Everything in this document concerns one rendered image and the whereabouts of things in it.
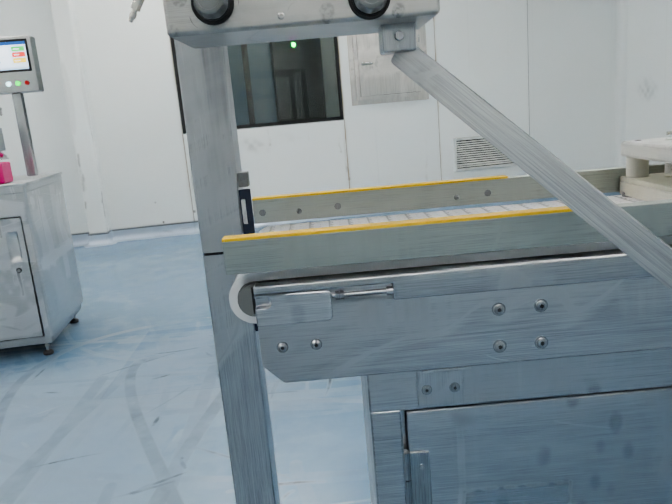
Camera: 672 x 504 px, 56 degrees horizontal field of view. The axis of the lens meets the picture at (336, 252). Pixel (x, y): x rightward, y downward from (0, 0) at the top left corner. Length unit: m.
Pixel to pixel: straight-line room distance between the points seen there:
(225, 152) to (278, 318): 0.33
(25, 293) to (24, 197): 0.41
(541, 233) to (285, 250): 0.23
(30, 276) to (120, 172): 2.84
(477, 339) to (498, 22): 5.53
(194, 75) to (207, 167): 0.12
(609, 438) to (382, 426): 0.25
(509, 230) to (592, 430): 0.26
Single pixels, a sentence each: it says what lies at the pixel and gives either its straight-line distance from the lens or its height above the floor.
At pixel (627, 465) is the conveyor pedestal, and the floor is 0.54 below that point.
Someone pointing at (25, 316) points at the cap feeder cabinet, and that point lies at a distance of 3.04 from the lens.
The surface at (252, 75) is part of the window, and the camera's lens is 5.61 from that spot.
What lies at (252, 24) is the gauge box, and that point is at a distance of 0.54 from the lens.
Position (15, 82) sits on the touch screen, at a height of 1.18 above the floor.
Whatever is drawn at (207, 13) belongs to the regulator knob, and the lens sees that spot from 0.52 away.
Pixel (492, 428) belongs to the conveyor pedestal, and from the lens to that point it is 0.73.
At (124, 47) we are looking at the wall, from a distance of 5.69.
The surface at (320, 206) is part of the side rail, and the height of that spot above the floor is 0.82.
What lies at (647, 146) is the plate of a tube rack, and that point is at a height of 0.87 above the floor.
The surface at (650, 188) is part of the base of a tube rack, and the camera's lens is 0.86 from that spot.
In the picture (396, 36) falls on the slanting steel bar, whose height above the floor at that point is 1.00.
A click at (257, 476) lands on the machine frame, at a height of 0.43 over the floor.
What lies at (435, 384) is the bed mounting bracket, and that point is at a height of 0.66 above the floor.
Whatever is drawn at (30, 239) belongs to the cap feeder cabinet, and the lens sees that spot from 2.95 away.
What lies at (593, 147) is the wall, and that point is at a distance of 6.47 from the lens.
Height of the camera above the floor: 0.95
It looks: 13 degrees down
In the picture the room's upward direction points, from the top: 5 degrees counter-clockwise
